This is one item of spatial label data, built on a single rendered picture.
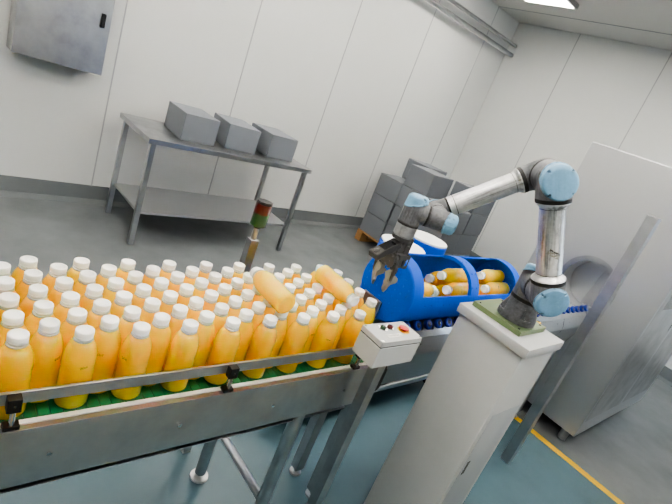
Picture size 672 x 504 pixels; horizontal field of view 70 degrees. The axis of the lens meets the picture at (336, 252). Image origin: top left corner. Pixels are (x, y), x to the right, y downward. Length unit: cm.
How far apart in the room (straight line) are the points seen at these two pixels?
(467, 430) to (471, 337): 36
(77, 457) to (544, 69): 718
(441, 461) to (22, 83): 395
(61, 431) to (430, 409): 140
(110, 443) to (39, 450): 15
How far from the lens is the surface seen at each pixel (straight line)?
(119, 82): 471
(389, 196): 598
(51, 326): 118
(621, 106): 712
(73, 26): 434
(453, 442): 211
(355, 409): 173
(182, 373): 131
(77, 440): 131
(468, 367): 200
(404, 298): 188
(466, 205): 179
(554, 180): 169
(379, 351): 151
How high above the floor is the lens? 176
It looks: 19 degrees down
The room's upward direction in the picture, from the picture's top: 21 degrees clockwise
